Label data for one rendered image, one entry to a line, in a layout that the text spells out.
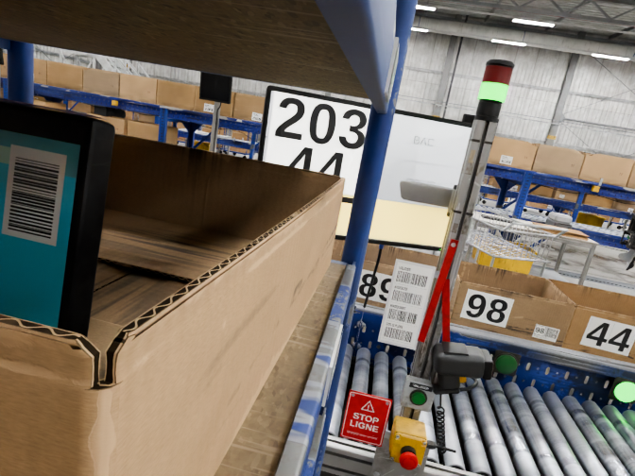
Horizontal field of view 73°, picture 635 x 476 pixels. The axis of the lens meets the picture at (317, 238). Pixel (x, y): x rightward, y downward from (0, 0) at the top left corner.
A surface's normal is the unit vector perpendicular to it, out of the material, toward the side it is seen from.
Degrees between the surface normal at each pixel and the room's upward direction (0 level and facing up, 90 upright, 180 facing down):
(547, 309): 90
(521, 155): 88
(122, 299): 0
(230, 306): 90
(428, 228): 86
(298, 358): 0
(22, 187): 82
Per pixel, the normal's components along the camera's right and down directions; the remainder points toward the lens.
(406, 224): 0.19, 0.21
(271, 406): 0.17, -0.95
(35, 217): -0.16, 0.08
